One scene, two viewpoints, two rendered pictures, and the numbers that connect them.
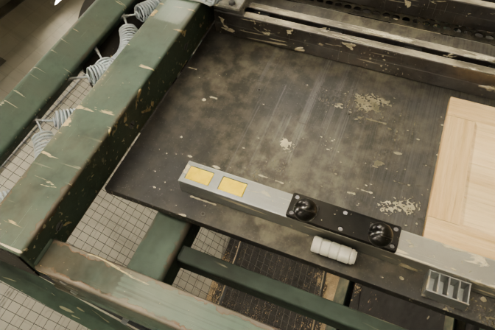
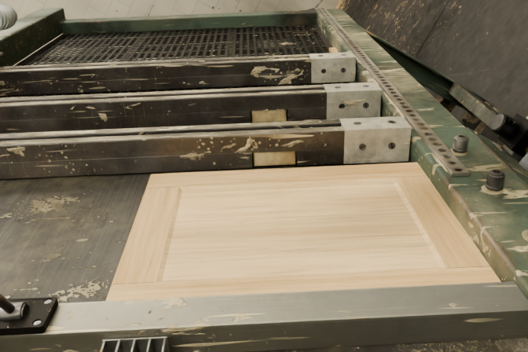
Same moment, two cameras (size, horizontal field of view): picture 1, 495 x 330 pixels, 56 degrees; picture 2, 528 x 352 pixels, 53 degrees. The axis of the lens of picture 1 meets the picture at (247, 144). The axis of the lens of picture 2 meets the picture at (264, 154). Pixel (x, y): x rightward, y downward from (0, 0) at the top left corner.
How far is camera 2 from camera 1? 49 cm
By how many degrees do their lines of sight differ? 35
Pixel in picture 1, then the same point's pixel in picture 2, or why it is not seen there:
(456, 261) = (141, 313)
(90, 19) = not seen: outside the picture
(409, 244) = (69, 316)
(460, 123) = (160, 192)
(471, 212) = (173, 265)
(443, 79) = (141, 162)
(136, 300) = not seen: outside the picture
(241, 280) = not seen: outside the picture
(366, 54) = (42, 157)
